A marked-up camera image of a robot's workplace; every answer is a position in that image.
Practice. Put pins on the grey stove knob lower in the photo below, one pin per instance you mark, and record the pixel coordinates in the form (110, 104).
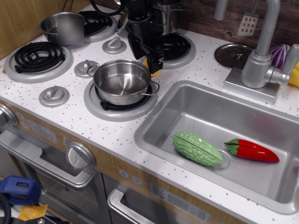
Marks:
(54, 96)

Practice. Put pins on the purple toy onion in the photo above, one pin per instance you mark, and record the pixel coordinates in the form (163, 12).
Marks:
(278, 55)

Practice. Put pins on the tall steel stock pot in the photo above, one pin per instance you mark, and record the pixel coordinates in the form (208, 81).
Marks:
(170, 11)

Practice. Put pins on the silver oven dial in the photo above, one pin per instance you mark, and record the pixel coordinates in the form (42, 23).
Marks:
(78, 156)
(7, 116)

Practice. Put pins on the grey dishwasher door handle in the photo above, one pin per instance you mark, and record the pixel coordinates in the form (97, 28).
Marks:
(114, 203)

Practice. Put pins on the grey oven door handle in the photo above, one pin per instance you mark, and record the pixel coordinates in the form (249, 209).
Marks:
(31, 155)

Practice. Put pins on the small steel bowl pot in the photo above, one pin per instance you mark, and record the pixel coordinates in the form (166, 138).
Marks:
(65, 28)

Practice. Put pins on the green toy bitter gourd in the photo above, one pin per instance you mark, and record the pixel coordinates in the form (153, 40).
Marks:
(196, 148)

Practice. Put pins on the grey stove knob upper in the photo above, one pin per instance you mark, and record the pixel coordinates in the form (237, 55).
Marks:
(114, 46)

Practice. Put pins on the front right black burner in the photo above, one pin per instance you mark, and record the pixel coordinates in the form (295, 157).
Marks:
(102, 110)

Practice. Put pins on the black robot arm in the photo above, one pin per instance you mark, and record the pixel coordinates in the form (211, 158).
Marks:
(136, 9)

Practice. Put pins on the grey toy sink basin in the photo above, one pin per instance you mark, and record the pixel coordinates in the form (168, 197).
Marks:
(219, 117)

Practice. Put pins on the yellow toy vegetable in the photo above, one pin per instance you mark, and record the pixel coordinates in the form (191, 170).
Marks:
(294, 78)

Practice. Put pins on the blue clamp tool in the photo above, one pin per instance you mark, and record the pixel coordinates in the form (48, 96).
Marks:
(20, 190)

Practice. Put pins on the yellow toy corn cob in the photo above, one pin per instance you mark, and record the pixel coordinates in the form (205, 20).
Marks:
(153, 74)

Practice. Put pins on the red toy chili pepper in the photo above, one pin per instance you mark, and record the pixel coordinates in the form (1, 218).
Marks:
(249, 150)

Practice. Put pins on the yellow tape piece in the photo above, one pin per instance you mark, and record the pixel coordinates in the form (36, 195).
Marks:
(29, 212)

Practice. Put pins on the grey toy faucet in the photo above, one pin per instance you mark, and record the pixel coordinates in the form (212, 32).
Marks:
(258, 79)

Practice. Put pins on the front left black burner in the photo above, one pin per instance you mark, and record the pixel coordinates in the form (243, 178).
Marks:
(38, 62)

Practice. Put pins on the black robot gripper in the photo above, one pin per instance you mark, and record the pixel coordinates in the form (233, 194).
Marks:
(144, 39)

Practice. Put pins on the grey stove knob middle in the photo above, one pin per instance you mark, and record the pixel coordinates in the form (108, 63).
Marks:
(85, 69)

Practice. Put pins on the grey stove knob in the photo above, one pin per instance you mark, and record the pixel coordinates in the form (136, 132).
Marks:
(54, 96)
(85, 69)
(114, 46)

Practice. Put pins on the back right black burner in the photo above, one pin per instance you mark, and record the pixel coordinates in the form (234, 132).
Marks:
(178, 50)

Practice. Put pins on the silver oven dial left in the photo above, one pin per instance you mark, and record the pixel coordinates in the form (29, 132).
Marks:
(7, 116)

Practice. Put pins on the steel pan with handles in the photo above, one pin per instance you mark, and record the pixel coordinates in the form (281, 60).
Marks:
(122, 82)

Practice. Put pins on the steel pot lid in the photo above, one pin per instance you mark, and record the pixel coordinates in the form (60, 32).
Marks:
(232, 55)

